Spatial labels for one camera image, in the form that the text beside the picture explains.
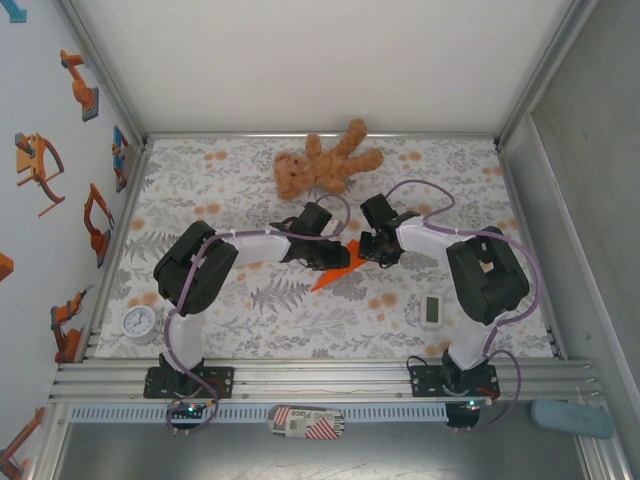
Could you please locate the orange paper sheet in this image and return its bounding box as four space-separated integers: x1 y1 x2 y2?
310 239 369 293

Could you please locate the floral print tablecloth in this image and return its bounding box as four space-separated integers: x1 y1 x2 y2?
93 135 557 360

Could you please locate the white digital timer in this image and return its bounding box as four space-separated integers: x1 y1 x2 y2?
418 293 444 331

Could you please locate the brown teddy bear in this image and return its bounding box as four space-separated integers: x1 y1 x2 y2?
272 117 385 201

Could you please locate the red striped printed package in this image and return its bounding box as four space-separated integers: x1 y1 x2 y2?
268 403 346 442

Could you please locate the small circuit board with LEDs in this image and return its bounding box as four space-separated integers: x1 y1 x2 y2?
167 401 212 417
446 398 490 414

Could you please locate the white round analog clock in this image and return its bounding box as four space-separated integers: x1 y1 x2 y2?
122 305 161 345

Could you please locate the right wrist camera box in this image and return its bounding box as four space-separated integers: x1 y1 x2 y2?
359 194 397 232

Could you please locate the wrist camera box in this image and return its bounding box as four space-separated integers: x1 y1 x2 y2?
359 194 397 232
298 201 342 237

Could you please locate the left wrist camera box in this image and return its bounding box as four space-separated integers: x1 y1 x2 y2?
298 201 342 237

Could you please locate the wide aluminium mounting rail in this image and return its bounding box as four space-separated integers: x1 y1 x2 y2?
47 355 609 404

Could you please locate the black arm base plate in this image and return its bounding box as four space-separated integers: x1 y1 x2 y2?
408 363 501 400
143 366 236 400

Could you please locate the aluminium frame rail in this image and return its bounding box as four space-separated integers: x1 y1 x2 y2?
497 142 569 361
79 142 151 362

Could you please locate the blue and orange wall sticker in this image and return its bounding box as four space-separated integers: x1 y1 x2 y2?
110 124 132 194

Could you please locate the aluminium frame post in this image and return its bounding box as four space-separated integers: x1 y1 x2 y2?
57 0 151 151
492 0 601 151

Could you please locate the white slotted cable duct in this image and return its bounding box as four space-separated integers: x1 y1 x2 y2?
69 403 450 422

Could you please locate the orange claw gripper wall sticker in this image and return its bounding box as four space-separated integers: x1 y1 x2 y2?
13 132 67 218

